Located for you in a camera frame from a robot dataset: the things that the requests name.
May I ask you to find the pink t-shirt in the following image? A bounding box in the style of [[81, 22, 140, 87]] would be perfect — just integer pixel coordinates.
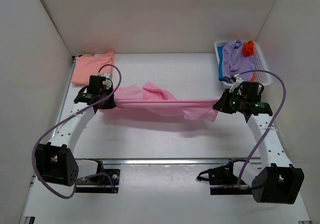
[[100, 82, 218, 122]]

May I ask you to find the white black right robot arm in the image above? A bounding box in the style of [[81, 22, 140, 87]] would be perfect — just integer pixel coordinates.
[[213, 78, 304, 204]]

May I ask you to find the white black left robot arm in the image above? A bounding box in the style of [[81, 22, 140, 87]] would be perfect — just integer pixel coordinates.
[[35, 76, 116, 186]]

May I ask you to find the folded salmon t-shirt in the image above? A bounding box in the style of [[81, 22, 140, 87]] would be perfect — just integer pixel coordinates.
[[71, 52, 115, 86]]

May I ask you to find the white plastic laundry basket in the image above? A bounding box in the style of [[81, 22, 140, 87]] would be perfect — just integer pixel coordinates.
[[214, 40, 272, 86]]

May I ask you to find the lavender t-shirt in basket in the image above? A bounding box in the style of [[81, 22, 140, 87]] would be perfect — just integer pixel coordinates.
[[222, 40, 257, 78]]

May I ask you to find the orange garment in basket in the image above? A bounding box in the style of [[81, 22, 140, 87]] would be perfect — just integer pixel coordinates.
[[242, 41, 255, 57]]

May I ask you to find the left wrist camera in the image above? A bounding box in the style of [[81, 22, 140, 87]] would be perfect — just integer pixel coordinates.
[[98, 72, 113, 89]]

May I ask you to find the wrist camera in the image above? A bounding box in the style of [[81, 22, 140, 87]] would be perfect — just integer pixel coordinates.
[[98, 72, 113, 89], [229, 74, 244, 94]]

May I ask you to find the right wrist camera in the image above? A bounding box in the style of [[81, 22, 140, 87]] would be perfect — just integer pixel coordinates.
[[229, 74, 244, 94]]

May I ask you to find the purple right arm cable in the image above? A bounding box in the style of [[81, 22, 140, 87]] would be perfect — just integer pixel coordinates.
[[231, 69, 287, 190]]

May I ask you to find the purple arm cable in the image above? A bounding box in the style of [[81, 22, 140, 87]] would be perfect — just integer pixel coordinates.
[[231, 69, 287, 190], [31, 64, 123, 199]]

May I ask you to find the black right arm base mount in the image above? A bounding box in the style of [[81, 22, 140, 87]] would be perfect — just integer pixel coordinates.
[[196, 159, 252, 195]]

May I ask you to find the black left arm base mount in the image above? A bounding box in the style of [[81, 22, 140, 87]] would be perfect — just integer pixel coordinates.
[[75, 159, 121, 194]]

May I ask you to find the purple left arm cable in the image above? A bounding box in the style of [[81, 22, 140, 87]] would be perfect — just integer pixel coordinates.
[[31, 64, 123, 199]]

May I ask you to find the aluminium table edge rail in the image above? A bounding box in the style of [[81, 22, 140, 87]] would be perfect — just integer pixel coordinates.
[[77, 158, 253, 165]]

